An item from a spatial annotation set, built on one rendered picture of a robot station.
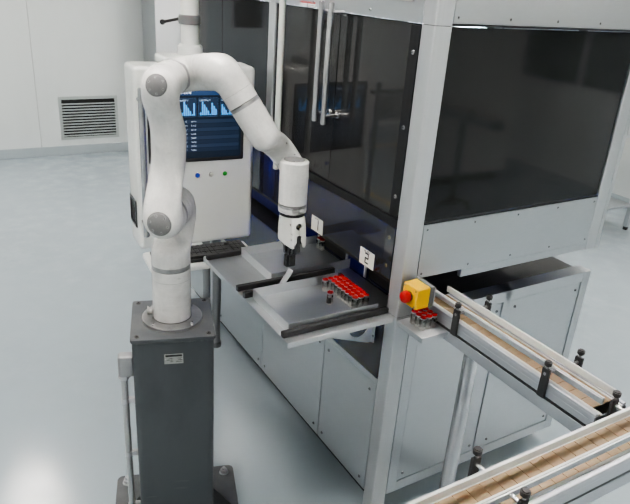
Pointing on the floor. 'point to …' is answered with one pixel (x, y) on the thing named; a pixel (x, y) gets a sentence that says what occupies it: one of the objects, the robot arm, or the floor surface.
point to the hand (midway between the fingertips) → (289, 259)
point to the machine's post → (408, 234)
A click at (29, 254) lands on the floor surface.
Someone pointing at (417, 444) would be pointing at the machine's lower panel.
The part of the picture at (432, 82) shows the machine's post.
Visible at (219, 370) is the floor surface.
